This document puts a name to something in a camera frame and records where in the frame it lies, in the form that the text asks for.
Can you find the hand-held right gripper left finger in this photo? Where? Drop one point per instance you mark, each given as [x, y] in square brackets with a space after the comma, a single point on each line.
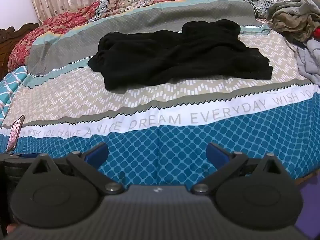
[97, 153]

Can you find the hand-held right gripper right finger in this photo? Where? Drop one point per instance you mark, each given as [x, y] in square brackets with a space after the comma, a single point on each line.
[218, 155]

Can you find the black pants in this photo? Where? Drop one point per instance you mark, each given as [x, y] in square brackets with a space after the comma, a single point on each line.
[175, 52]

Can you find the carved wooden headboard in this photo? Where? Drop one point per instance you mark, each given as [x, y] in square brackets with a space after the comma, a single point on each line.
[10, 37]

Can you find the red patchwork quilt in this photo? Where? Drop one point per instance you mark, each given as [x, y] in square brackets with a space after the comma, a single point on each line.
[30, 40]

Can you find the pink smartphone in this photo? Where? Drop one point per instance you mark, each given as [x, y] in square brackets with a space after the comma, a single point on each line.
[15, 132]

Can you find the patterned bed sheet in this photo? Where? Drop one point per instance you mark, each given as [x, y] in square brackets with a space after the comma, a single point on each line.
[175, 140]

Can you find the teal lattice cloth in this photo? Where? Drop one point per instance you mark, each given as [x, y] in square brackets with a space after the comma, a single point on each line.
[11, 85]

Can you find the olive clothes pile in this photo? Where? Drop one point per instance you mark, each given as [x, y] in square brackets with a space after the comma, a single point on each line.
[292, 17]

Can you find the small red object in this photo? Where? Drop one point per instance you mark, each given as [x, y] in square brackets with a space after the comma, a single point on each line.
[317, 32]

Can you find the grey cloth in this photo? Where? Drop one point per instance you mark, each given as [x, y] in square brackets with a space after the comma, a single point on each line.
[308, 60]

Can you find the purple mat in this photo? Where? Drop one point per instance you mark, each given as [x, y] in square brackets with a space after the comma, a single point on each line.
[308, 205]

